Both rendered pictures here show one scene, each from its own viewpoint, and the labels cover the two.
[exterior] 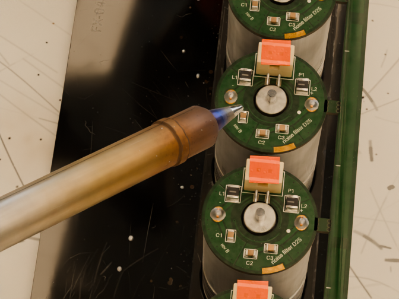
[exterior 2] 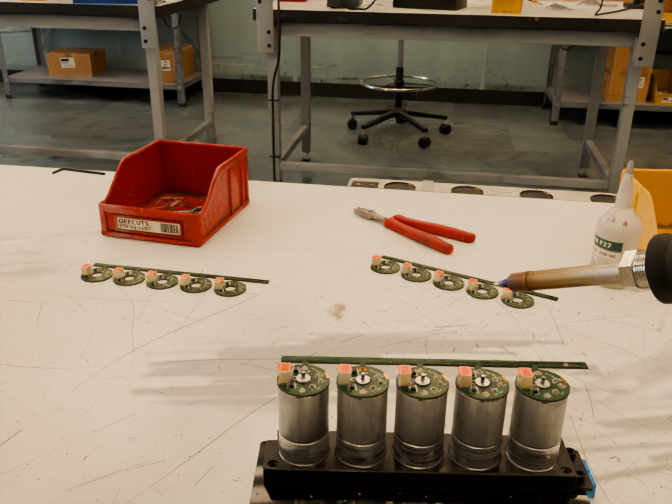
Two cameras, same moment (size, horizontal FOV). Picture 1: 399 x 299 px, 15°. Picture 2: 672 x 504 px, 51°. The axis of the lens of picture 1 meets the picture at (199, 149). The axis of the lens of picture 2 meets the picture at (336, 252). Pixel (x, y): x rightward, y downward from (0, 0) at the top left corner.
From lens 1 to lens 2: 0.35 m
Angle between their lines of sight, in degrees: 70
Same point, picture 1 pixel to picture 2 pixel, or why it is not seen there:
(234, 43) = (376, 421)
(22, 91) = not seen: outside the picture
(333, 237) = (482, 363)
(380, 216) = not seen: hidden behind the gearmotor
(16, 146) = not seen: outside the picture
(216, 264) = (502, 408)
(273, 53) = (405, 370)
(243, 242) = (495, 387)
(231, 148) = (442, 405)
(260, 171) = (466, 371)
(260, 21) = (381, 385)
